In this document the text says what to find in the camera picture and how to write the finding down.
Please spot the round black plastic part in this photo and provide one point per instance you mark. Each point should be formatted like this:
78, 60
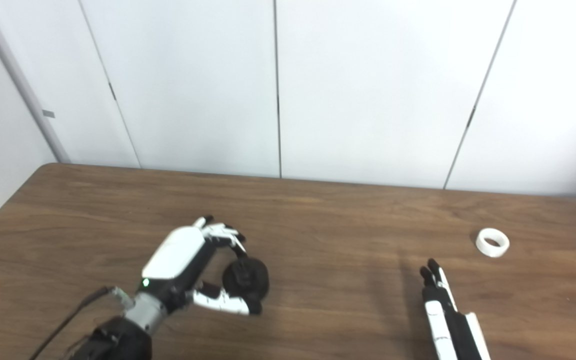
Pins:
248, 277

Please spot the grey wall corner strip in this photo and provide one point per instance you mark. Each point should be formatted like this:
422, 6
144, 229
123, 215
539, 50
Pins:
23, 85

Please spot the small grey wall tag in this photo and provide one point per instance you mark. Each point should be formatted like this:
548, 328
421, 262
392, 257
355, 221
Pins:
48, 114

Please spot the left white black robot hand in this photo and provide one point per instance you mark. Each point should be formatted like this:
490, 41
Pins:
178, 255

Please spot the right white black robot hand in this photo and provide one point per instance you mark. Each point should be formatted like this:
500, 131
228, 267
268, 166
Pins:
448, 320

